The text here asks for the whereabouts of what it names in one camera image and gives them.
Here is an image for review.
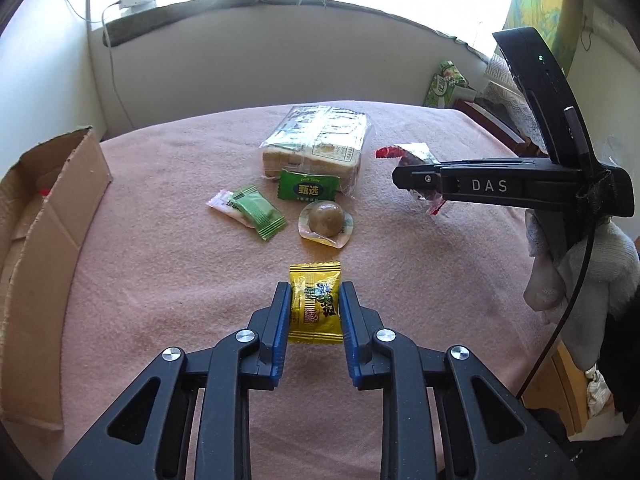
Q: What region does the person's right hand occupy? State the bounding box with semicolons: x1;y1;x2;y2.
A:
524;207;640;367

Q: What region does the black cable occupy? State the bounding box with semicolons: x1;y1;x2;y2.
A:
517;215;599;399

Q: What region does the green printed bag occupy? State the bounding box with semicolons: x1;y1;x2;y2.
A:
424;60;476;109

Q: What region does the green labelled snack packet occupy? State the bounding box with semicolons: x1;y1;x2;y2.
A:
274;169;342;206

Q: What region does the sliced bread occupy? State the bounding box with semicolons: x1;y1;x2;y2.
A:
260;105;368;196

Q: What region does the yellow snack packet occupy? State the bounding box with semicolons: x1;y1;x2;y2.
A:
287;261;346;346

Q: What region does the brown cardboard box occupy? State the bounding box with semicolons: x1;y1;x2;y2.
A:
0;126;113;432

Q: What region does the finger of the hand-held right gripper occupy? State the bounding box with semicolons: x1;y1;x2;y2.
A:
392;161;444;197

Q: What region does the yellow and green wall poster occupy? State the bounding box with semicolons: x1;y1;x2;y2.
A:
502;0;581;77

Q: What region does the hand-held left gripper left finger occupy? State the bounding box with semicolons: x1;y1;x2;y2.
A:
52;281;293;480

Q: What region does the dark wooden side table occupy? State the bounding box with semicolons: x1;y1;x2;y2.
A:
452;97;546;161

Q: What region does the red and clear snack packet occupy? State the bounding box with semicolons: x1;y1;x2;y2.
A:
376;143;448;216

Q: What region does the grey windowsill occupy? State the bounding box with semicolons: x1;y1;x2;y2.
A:
105;0;488;61

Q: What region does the white wardrobe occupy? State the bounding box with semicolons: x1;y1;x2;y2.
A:
0;0;108;176

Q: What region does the white snack packet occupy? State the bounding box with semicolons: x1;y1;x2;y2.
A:
206;190;248;226

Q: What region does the white lace cloth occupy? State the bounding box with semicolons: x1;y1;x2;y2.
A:
482;52;542;152

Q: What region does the small green textured snack packet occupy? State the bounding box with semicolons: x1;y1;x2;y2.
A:
230;185;287;242

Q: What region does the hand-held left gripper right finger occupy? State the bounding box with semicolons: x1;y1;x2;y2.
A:
339;281;581;480

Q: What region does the round pastry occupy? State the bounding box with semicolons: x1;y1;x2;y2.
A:
297;200;356;250

